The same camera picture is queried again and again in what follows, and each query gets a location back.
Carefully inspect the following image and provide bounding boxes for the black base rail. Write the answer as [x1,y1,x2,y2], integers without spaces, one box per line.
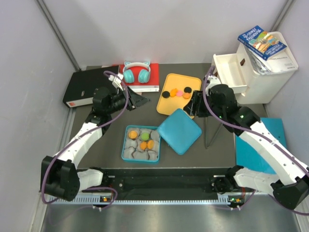
[101,168,241,193]

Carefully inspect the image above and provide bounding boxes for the green cookie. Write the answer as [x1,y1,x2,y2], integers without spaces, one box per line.
[140,132,150,141]

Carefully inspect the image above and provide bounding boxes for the purple cable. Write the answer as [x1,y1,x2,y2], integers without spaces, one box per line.
[202,65,309,216]
[41,71,128,211]

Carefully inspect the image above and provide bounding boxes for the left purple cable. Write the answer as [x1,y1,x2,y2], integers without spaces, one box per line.
[41,71,128,211]

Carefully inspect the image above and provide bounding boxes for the pink cookie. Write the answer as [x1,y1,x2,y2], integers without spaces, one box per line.
[176,91,183,97]

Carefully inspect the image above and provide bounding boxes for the black cookie right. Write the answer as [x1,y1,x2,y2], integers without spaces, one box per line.
[184,87,192,93]

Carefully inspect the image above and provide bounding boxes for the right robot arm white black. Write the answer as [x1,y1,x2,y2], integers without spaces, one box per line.
[184,75,309,210]

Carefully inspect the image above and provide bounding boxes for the teal cat ear headphones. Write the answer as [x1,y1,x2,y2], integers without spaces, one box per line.
[122,61,151,84]

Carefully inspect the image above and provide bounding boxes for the blue tin lid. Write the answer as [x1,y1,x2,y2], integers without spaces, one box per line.
[157,109,202,155]

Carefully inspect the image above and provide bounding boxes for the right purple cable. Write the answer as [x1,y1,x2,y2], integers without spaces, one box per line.
[202,65,309,216]

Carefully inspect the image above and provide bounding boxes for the black cookie left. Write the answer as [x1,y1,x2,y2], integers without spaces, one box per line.
[162,91,170,99]

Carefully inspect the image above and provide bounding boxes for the grey cable duct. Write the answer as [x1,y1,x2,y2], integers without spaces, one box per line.
[72,194,232,205]

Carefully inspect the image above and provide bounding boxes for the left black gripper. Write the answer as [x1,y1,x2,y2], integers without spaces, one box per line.
[106,86,151,115]

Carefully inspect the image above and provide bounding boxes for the white drawer cabinet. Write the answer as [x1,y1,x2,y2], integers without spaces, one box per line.
[212,32,298,104]

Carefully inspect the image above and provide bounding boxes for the blue cookie tin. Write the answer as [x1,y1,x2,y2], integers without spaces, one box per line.
[121,125,161,163]

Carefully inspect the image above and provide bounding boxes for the black cookie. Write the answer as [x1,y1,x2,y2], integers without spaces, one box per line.
[184,87,192,93]
[162,91,170,99]

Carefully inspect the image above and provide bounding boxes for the orange flower cookie top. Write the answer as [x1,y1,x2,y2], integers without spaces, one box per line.
[169,88,178,97]

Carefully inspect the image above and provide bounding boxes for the yellow tray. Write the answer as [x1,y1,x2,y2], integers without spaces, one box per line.
[156,73,201,116]

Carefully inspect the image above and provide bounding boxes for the red book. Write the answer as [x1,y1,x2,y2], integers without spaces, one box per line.
[119,63,159,93]

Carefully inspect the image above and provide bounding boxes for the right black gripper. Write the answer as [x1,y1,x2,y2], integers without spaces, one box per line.
[183,90,224,120]

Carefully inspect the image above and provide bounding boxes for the silver foil packet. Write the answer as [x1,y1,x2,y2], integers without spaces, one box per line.
[244,47,272,75]

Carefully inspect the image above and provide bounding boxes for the orange flower cookie bottom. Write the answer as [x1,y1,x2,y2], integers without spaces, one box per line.
[140,141,147,150]

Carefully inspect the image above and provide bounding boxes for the blue folder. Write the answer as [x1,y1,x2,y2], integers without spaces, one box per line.
[236,117,287,174]

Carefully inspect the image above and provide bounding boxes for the orange flower cookie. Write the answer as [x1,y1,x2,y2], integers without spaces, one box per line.
[183,92,191,99]
[140,141,147,150]
[169,88,178,97]

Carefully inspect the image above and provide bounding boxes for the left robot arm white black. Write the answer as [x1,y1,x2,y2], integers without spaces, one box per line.
[40,71,149,204]

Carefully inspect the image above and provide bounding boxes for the blue paperback book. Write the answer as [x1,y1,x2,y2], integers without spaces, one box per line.
[238,25,287,61]

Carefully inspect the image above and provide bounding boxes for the orange flower cookie right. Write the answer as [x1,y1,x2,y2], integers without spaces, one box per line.
[183,92,191,99]

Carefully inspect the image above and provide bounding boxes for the black ring binder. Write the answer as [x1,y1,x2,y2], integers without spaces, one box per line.
[63,65,119,108]

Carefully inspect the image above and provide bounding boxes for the round orange cookie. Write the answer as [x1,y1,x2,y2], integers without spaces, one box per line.
[128,130,139,140]
[147,140,155,149]

